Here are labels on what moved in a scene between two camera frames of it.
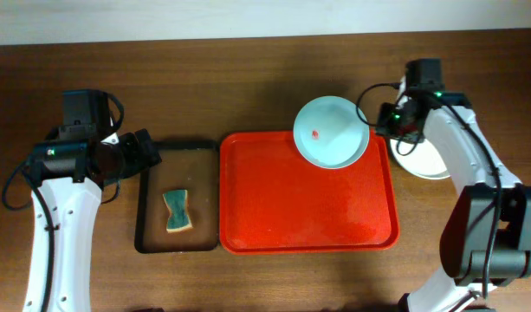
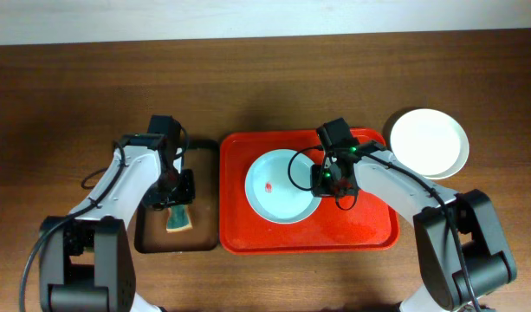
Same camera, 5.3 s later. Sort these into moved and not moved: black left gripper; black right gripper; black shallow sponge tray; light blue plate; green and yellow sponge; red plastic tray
Moved: light blue plate; black right gripper; black left gripper
Not moved: red plastic tray; black shallow sponge tray; green and yellow sponge
